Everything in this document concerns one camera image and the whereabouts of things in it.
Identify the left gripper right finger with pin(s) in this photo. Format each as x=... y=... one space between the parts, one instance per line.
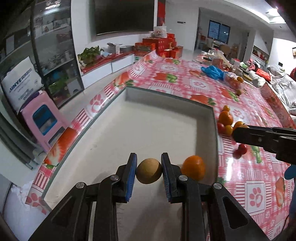
x=208 y=211

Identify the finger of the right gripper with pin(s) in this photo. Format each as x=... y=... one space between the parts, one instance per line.
x=269 y=142
x=259 y=131

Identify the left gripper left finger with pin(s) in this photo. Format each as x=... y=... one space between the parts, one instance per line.
x=70 y=219

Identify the large orange mandarin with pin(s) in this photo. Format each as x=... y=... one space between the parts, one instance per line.
x=225 y=118

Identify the red cherry tomato middle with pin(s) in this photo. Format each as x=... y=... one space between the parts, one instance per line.
x=242 y=149

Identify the orange with stem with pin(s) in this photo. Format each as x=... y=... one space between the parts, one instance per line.
x=240 y=124

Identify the strawberry pattern tablecloth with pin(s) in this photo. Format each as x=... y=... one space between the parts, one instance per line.
x=256 y=180

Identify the white sofa with clutter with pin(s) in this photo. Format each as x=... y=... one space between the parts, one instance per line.
x=280 y=83

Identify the yellow cherry tomato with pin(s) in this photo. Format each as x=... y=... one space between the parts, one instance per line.
x=228 y=130

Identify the small yellow kumquat far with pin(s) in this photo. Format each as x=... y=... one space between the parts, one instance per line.
x=226 y=108

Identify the glass fruit bowl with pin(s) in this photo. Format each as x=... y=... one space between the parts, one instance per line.
x=234 y=81

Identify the blue plastic bag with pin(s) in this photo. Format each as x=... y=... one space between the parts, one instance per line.
x=214 y=73

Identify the pink plastic stool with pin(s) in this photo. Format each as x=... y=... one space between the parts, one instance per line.
x=44 y=119

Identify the grey white tray box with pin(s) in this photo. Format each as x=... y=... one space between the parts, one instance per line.
x=147 y=123

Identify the red gift boxes stack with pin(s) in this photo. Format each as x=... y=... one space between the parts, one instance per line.
x=164 y=47

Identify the white printed bag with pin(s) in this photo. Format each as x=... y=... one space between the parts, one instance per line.
x=20 y=83

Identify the white tv console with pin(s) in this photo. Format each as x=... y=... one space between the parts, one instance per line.
x=105 y=66

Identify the green potted plant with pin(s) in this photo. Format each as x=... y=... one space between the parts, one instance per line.
x=90 y=55

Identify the glass display cabinet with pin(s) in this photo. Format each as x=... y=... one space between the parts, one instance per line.
x=43 y=32

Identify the black wall television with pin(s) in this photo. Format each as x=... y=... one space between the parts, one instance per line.
x=112 y=16

